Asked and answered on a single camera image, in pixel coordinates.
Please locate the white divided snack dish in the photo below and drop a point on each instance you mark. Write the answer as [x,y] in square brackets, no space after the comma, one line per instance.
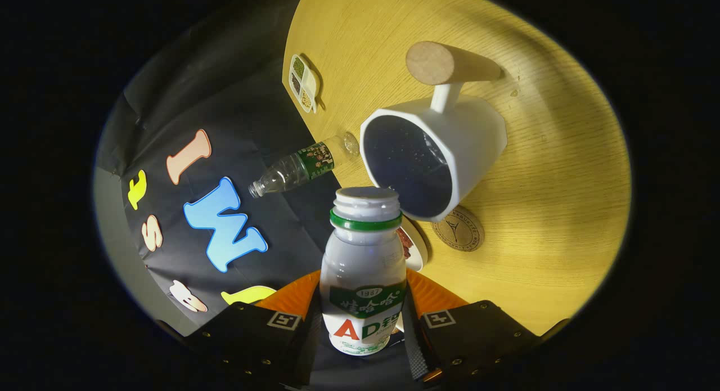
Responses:
[306,84]

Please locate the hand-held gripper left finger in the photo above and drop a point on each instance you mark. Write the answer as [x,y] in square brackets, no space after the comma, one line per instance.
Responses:
[304,346]

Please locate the white juice bottle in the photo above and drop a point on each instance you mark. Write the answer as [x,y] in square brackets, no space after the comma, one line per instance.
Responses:
[363,261]

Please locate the white round plate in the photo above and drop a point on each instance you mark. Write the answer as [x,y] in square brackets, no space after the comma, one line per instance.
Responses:
[419,253]

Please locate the clear plastic water bottle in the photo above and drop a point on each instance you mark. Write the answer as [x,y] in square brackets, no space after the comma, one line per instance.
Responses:
[298,169]

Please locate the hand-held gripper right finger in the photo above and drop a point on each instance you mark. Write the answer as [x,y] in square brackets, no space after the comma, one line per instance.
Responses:
[413,340]

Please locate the wooden table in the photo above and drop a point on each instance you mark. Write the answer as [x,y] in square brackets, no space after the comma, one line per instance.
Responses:
[562,211]

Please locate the red dried meat slice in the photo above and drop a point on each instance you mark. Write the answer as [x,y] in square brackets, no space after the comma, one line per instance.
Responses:
[405,245]

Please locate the round cork coaster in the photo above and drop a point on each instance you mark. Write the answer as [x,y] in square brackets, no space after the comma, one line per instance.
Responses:
[461,230]

